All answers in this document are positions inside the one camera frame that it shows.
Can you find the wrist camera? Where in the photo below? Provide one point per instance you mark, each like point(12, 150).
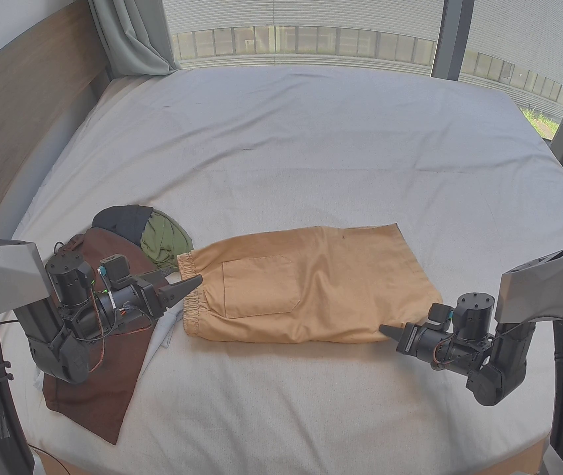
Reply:
point(441, 314)
point(114, 269)

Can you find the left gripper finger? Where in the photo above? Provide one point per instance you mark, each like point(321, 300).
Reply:
point(157, 277)
point(180, 292)

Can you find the bed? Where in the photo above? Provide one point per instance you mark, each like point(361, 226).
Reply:
point(311, 131)

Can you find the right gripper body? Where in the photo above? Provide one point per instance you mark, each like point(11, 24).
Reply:
point(420, 342)

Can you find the window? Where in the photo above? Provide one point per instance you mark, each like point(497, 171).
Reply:
point(311, 8)

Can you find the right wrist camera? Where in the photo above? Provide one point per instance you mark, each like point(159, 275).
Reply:
point(441, 314)

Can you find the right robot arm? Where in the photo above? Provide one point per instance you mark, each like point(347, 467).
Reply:
point(544, 285)

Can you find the brown garment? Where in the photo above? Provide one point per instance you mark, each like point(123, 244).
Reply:
point(98, 399)

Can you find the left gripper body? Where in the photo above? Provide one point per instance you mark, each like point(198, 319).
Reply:
point(138, 302)

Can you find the tan shorts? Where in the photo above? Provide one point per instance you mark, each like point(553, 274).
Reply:
point(331, 285)

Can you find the green garment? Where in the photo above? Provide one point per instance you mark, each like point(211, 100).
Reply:
point(165, 240)

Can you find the white garment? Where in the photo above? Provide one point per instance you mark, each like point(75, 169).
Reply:
point(160, 339)

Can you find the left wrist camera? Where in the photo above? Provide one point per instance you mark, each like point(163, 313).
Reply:
point(114, 269)

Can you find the black garment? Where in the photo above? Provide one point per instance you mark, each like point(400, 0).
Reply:
point(120, 223)

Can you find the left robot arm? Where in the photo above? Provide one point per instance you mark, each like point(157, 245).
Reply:
point(4, 280)

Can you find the grey-green curtain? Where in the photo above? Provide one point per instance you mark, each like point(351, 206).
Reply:
point(128, 27)

